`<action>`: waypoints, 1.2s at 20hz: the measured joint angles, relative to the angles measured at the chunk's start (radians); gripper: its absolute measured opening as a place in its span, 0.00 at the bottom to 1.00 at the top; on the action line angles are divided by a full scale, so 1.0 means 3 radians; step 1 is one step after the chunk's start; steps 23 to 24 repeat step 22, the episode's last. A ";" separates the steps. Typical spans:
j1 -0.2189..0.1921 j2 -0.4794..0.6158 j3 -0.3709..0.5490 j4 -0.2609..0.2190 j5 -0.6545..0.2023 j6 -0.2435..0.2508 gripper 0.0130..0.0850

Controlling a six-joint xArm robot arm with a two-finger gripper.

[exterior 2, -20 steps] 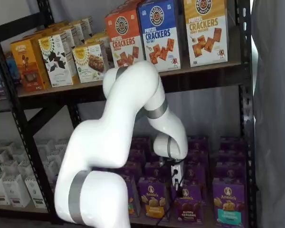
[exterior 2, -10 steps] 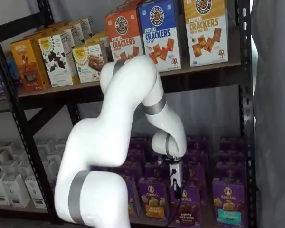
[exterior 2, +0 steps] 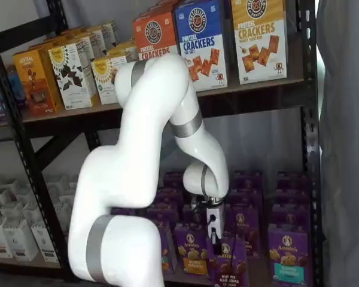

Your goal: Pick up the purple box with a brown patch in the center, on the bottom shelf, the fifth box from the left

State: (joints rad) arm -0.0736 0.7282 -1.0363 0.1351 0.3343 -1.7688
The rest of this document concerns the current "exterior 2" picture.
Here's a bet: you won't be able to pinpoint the purple Annie's box brown bunnies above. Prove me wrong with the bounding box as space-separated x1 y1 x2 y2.
224 208 260 258
230 170 263 192
229 188 263 212
208 235 250 287

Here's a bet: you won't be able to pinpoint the yellow Simple Mills bar box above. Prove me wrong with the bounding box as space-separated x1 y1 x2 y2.
107 39 138 64
90 55 129 105

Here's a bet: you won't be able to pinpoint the orange Simple Mills snack box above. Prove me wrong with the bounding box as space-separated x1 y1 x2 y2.
28 34 63 50
13 46 63 117

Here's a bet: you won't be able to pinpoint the thin black hanging cable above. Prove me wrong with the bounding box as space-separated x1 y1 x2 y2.
226 235 238 271

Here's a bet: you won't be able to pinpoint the blue sea salt crackers box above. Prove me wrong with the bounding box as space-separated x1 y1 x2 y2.
174 0 229 93

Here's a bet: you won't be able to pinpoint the purple Annie's box green label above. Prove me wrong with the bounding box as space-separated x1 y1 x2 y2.
163 172 187 191
153 188 185 207
160 222 178 273
146 204 180 225

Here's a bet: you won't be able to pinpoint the blue figure package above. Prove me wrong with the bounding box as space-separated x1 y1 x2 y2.
6 66 28 105

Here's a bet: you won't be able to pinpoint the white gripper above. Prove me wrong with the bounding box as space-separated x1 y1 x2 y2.
206 207 224 255

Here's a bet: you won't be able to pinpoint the black metal shelf rack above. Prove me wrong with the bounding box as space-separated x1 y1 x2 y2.
0 0 323 287

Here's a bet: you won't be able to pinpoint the orange cheddar pretzel crackers box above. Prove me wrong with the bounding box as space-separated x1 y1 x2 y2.
131 11 180 63
139 0 180 19

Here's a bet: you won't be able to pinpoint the yellow honey mustard crackers box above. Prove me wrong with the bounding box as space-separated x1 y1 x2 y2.
230 0 288 86

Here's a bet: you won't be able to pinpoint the purple Annie's box yellow label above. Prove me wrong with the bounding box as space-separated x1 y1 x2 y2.
182 204 209 227
174 224 212 277

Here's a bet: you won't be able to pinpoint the purple Annie's box teal label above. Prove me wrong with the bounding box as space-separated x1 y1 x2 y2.
270 204 311 230
273 188 311 207
267 224 314 286

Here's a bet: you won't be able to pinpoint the black gripper connector cable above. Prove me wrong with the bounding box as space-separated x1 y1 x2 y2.
194 196 225 225

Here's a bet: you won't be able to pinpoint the white Sweet Thins chocolate box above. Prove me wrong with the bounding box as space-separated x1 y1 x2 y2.
47 41 94 111
98 20 120 48
64 26 105 60

